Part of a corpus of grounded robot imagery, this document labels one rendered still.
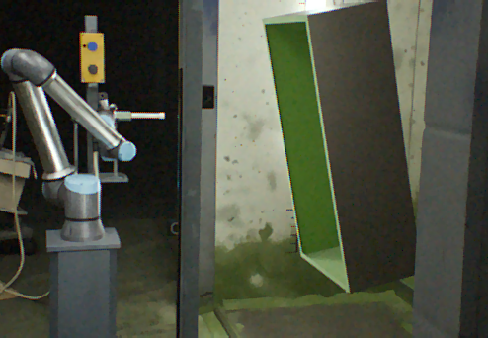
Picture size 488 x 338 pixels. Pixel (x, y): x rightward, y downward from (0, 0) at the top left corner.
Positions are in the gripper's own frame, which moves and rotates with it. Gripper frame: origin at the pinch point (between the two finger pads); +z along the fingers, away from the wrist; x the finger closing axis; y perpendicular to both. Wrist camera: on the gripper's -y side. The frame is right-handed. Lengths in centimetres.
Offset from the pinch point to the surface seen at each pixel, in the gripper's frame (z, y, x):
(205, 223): 11, 77, 37
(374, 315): -9, 141, 120
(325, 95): -83, -4, 98
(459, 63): -255, -44, 96
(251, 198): 17, 69, 65
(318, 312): -4, 136, 90
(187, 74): -174, -37, 45
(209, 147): 17, 36, 47
